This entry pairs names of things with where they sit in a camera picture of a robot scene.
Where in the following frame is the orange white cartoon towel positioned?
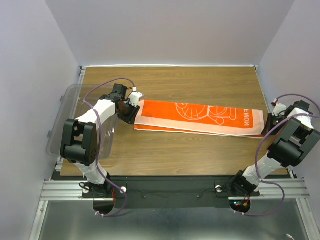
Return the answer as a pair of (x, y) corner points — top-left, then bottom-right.
(134, 100), (265, 138)

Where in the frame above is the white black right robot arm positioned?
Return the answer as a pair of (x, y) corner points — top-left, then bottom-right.
(229, 100), (320, 195)

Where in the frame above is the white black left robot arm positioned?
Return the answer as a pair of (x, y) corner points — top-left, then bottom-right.
(60, 84), (144, 197)

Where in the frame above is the clear plastic bin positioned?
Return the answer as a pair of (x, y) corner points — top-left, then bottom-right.
(46, 84), (118, 159)

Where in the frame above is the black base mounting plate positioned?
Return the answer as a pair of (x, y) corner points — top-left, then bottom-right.
(79, 175), (260, 209)

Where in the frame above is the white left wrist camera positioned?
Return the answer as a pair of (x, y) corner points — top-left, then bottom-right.
(128, 87), (145, 107)

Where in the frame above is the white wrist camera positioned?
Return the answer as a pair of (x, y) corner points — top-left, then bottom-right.
(271, 98), (287, 117)
(128, 87), (145, 107)

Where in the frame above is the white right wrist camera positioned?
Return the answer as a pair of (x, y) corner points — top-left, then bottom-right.
(271, 98), (287, 117)

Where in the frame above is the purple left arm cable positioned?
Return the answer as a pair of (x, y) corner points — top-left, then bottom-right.
(83, 77), (138, 218)

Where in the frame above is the aluminium frame rail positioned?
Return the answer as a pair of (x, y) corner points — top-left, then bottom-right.
(40, 178), (310, 202)

